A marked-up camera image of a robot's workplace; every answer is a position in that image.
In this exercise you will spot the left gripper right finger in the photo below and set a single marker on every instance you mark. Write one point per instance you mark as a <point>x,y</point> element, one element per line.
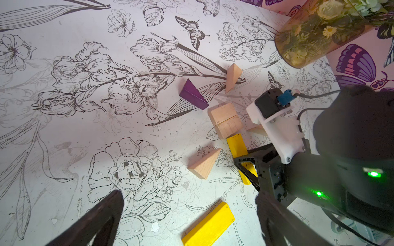
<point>280,227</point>

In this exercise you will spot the wooden triangle block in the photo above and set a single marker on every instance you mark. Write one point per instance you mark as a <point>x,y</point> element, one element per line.
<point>203,167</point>
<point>233,74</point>
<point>258,130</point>

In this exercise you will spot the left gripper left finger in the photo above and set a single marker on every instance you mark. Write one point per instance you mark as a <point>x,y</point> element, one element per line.
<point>99,225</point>

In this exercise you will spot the long yellow block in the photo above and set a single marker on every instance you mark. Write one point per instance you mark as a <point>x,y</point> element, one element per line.
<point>209,230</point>

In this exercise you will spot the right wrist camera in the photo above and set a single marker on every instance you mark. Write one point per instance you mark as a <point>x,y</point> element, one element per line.
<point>272,111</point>

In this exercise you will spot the potted plant amber vase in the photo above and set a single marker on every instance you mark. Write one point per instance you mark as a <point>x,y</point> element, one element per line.
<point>321,27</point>

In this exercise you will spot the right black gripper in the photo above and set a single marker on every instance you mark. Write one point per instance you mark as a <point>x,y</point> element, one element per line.
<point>264,169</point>

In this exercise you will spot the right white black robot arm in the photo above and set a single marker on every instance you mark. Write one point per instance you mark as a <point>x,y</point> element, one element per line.
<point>352,173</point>

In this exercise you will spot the short yellow block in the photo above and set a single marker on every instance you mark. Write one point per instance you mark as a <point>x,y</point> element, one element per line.
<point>238,148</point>

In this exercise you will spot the natural wooden rectangular block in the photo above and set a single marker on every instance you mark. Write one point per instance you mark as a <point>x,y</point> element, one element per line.
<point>222,113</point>

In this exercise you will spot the purple triangular block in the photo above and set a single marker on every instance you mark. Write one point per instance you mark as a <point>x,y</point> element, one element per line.
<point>191,94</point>

